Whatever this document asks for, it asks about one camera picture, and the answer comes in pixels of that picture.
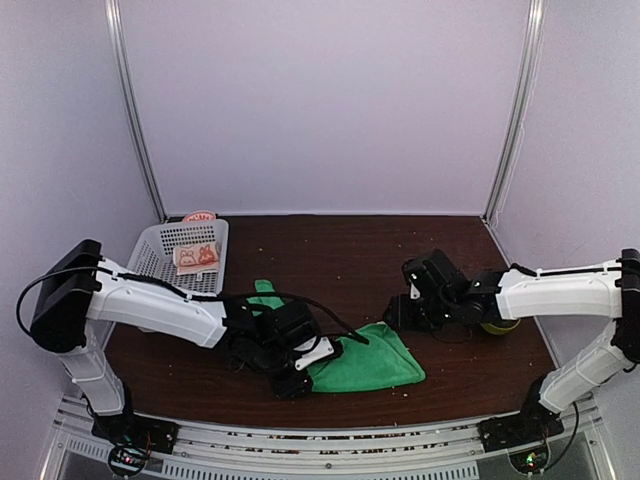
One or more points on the orange bunny pattern towel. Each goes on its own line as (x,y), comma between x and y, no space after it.
(196,258)

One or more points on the green microfiber towel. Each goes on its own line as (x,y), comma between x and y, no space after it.
(374,358)

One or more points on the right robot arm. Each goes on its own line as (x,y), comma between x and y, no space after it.
(440,294)

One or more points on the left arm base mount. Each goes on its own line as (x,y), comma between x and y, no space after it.
(133,438)

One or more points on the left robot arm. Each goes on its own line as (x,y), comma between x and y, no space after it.
(84,287)

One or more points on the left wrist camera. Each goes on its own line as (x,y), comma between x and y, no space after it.
(295,332)

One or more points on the white perforated plastic basket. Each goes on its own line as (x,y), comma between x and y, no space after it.
(152,254)

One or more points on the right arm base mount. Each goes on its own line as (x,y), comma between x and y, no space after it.
(528,431)

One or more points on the left aluminium frame post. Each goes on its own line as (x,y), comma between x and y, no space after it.
(117,38)

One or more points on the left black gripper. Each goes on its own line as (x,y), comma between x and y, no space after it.
(293,387)

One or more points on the right aluminium frame post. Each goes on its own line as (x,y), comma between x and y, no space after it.
(523,91)

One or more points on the green bowl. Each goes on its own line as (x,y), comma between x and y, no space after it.
(500,328)

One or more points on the aluminium frame post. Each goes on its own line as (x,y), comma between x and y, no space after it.
(523,91)
(117,38)

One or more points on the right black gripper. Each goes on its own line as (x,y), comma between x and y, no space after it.
(400,317)

